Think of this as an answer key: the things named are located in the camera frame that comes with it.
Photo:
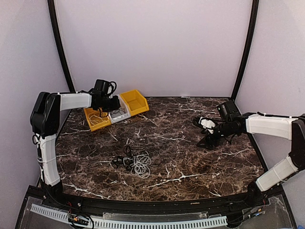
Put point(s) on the right yellow plastic bin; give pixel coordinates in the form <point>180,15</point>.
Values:
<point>135,101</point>

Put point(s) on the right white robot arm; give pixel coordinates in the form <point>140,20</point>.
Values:
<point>233,123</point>

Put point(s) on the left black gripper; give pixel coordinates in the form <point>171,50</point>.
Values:
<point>116,105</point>

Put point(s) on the left yellow plastic bin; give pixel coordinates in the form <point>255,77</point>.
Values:
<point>96,119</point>

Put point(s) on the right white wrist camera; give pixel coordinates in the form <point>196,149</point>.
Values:
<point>204,123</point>

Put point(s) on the black frame post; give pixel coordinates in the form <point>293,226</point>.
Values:
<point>247,48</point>
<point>59,45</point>

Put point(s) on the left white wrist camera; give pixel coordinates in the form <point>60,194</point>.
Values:
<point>112,88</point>

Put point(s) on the right black frame post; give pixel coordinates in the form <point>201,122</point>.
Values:
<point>247,48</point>

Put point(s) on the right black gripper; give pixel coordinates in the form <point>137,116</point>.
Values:
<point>209,144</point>

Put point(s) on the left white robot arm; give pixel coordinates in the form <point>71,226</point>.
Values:
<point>45,120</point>

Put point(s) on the white slotted cable duct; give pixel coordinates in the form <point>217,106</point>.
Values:
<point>131,221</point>

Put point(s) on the black front rail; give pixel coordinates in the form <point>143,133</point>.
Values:
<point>230,205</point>

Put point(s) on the left black frame post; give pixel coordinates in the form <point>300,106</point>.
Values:
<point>59,45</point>

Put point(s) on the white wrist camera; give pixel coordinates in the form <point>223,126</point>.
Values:
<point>112,88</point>
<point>204,123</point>

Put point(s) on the yellow plastic bin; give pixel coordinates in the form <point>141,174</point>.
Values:
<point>135,101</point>
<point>96,119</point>

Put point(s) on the grey plastic bin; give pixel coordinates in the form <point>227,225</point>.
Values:
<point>121,114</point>

